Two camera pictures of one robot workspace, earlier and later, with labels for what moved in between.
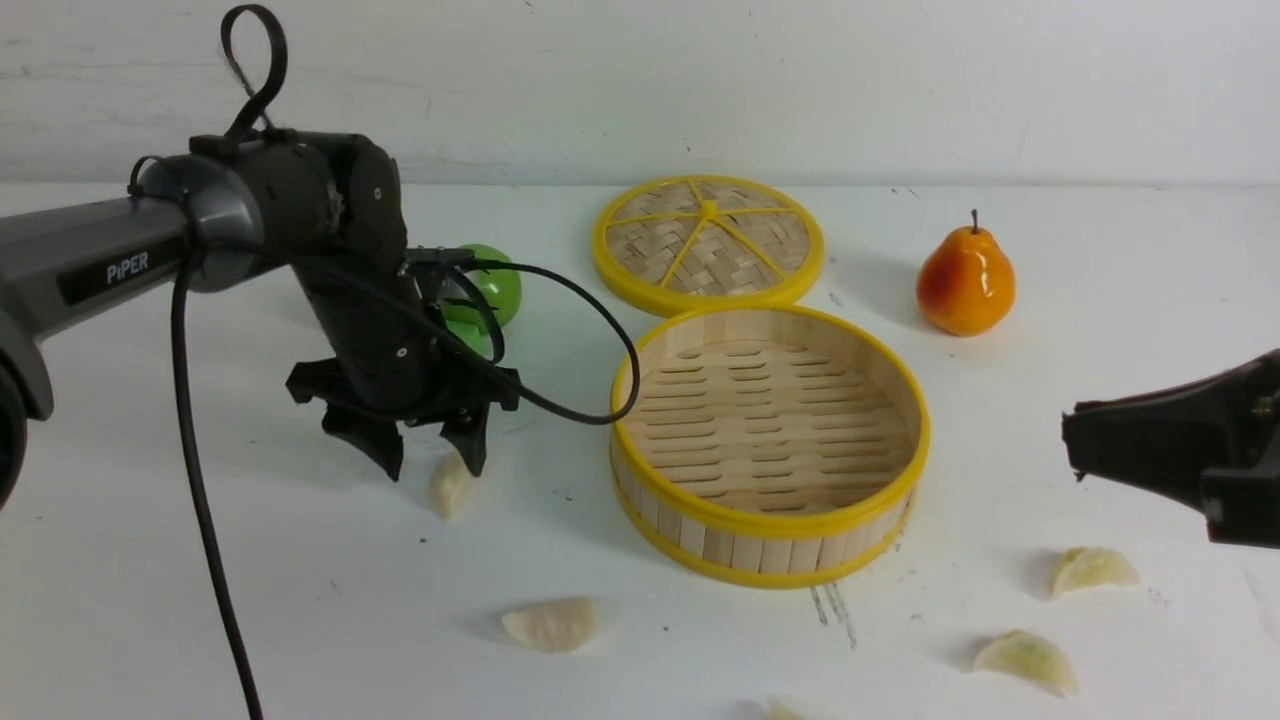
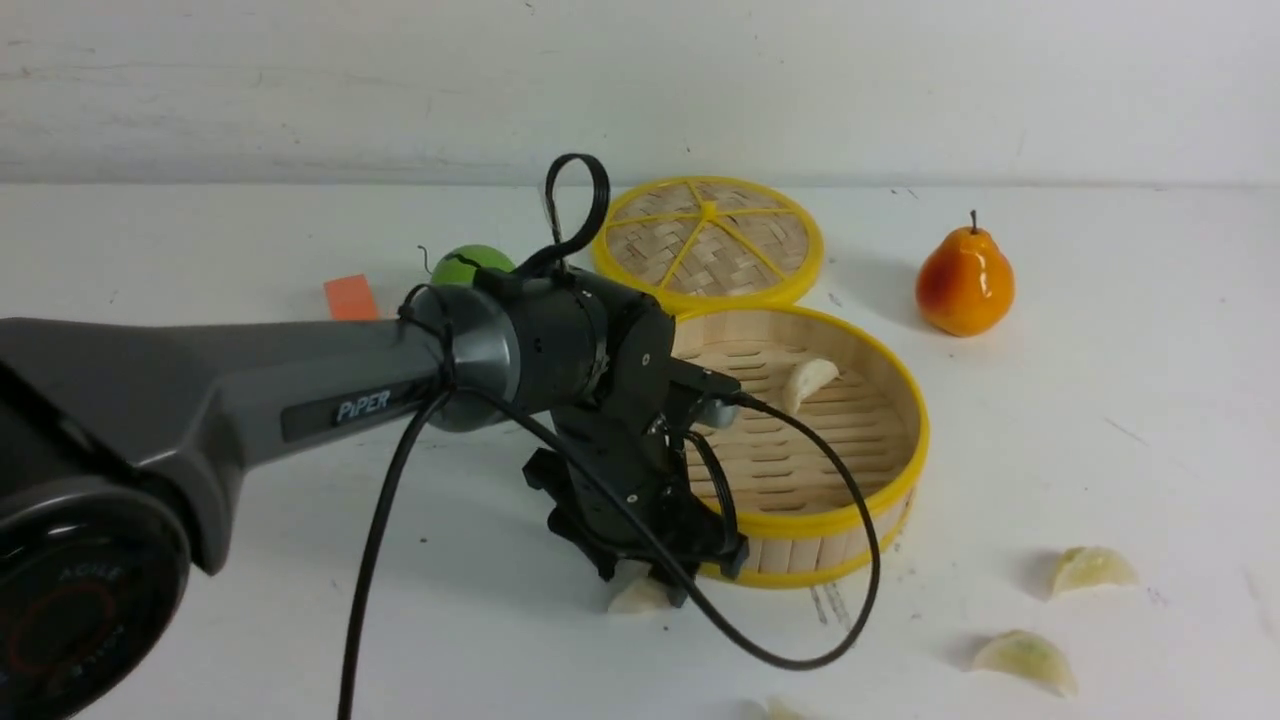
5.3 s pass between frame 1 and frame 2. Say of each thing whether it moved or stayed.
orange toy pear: stayed
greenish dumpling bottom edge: stayed
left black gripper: moved
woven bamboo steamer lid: stayed
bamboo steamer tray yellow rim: stayed
